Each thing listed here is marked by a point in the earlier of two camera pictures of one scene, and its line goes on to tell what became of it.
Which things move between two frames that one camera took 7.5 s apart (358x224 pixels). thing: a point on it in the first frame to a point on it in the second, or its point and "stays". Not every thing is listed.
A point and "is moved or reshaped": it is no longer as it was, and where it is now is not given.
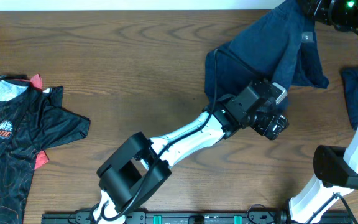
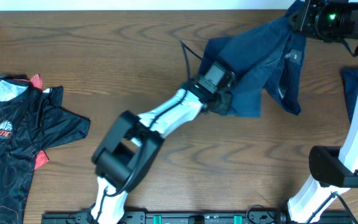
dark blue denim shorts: [280, 46] is moved or reshaped
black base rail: [196, 218] stays
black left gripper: [270, 123] to [227, 101]
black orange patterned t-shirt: [19, 121] stays
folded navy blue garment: [357, 81] stays
